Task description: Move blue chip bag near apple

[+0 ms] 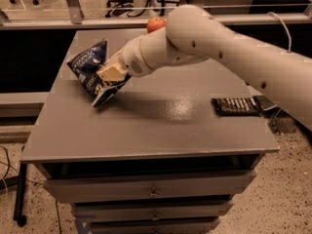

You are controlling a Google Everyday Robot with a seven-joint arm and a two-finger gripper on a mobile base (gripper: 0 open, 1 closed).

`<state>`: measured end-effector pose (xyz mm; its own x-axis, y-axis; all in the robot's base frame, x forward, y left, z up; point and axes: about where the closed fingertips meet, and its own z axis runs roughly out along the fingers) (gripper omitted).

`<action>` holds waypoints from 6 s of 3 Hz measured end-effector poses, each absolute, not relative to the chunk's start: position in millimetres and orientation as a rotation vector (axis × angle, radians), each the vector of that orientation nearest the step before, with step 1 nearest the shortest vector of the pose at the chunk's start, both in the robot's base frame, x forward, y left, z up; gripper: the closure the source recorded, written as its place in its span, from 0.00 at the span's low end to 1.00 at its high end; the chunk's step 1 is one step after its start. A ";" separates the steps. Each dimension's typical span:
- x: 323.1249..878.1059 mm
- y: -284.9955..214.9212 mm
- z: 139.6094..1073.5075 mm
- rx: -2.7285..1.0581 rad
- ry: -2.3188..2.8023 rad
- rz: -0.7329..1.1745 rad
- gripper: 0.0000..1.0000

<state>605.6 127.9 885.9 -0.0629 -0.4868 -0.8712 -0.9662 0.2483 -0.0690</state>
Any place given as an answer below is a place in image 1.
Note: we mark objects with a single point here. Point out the middle grey drawer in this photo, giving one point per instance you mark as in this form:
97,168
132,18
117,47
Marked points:
153,211

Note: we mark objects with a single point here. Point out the bottom grey drawer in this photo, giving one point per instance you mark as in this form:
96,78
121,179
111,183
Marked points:
199,225

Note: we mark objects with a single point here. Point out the blue kettle chip bag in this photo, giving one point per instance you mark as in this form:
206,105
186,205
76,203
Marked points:
85,66

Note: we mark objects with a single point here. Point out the black stand leg with caster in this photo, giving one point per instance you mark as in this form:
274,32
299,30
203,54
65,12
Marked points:
19,217

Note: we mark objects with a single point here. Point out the grey drawer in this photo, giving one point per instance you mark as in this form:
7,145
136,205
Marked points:
153,211
199,225
126,188

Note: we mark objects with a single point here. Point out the black snack bar packet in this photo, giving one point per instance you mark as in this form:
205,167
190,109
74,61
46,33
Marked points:
237,106

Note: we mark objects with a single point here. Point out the black office chair centre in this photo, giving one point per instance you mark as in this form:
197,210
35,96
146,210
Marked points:
118,7

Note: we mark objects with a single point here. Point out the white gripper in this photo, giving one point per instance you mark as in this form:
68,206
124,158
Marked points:
131,60

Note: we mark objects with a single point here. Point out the top grey drawer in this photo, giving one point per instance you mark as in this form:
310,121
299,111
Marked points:
126,188

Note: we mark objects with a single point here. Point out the grey metal railing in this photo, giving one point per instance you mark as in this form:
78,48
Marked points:
102,13

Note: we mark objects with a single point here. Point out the grey drawer cabinet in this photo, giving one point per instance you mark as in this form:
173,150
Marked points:
159,124

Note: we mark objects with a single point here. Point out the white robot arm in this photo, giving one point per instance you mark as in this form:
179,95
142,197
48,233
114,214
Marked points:
191,34

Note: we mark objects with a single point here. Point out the red apple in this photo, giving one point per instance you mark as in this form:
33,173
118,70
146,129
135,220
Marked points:
154,24

